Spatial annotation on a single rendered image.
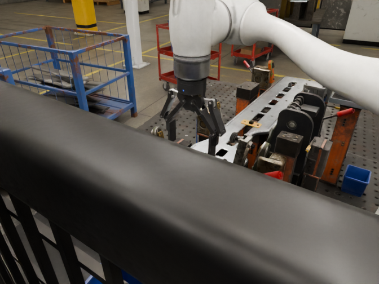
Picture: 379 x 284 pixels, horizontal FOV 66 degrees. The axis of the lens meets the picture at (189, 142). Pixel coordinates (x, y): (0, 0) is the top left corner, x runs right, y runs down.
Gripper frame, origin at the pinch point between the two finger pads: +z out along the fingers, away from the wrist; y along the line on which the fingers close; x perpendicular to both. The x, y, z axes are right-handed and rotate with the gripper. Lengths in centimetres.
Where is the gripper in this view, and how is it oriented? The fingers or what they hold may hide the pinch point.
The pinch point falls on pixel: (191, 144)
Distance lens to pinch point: 84.0
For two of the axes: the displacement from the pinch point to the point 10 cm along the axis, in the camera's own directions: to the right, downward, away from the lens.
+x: -5.5, 4.3, -7.1
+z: 0.0, 8.5, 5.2
